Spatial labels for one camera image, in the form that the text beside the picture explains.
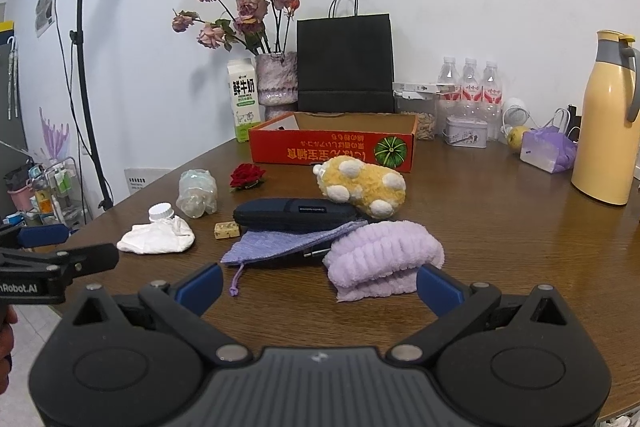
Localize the middle water bottle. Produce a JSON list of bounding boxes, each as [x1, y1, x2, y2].
[[460, 57, 483, 120]]

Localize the yellow green apple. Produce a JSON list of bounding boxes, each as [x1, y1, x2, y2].
[[506, 126, 529, 154]]

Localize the navy zip case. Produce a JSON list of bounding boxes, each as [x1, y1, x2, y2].
[[233, 198, 360, 233]]

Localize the dried pink roses bouquet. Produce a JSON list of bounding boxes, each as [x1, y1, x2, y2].
[[171, 0, 300, 56]]

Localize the clear jar with seeds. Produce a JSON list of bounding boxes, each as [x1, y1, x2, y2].
[[394, 91, 437, 141]]

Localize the person's left hand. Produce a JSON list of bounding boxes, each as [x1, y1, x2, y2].
[[0, 305, 17, 395]]

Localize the iridescent plastic bag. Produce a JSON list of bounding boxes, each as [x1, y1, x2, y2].
[[176, 169, 218, 219]]

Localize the wire storage rack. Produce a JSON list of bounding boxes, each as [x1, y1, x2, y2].
[[3, 157, 92, 232]]

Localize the yellow white plush toy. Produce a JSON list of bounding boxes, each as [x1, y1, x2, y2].
[[312, 155, 407, 220]]

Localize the purple fluffy headband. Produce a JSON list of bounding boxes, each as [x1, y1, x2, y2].
[[323, 221, 445, 303]]

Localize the right water bottle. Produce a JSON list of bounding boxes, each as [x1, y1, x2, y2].
[[480, 61, 503, 141]]

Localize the white bottle cap jar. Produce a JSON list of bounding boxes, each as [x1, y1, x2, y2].
[[148, 202, 175, 222]]

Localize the milk carton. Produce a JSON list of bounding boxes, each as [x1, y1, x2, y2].
[[227, 58, 262, 143]]

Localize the wall poster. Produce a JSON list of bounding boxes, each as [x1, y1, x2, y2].
[[35, 0, 55, 38]]

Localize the yellow thermos jug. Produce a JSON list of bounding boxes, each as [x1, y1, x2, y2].
[[572, 29, 639, 206]]

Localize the purple textured vase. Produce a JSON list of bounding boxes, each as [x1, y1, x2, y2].
[[256, 52, 298, 120]]

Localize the white charger cables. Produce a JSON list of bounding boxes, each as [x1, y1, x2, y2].
[[529, 106, 584, 141]]

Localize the white round desk device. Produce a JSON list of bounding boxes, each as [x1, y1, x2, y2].
[[501, 98, 530, 138]]

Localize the white pink flat carton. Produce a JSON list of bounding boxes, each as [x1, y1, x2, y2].
[[393, 82, 459, 95]]

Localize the black paper bag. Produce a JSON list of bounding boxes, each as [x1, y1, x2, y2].
[[296, 0, 395, 113]]

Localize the small white tin box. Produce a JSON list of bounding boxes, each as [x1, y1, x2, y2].
[[442, 116, 488, 148]]

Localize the red rose flower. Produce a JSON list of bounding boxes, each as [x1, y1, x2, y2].
[[229, 162, 266, 191]]

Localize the purple drawstring pouch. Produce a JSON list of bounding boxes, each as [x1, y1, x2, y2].
[[221, 220, 367, 297]]

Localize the black charger plug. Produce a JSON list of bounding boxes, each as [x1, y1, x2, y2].
[[565, 105, 582, 135]]

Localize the red cardboard box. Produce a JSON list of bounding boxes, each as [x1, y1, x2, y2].
[[248, 112, 418, 172]]

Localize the purple tissue pack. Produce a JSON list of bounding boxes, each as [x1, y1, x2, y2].
[[520, 127, 577, 173]]

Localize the white cloth sock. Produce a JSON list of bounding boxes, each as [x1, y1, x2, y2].
[[116, 216, 195, 255]]

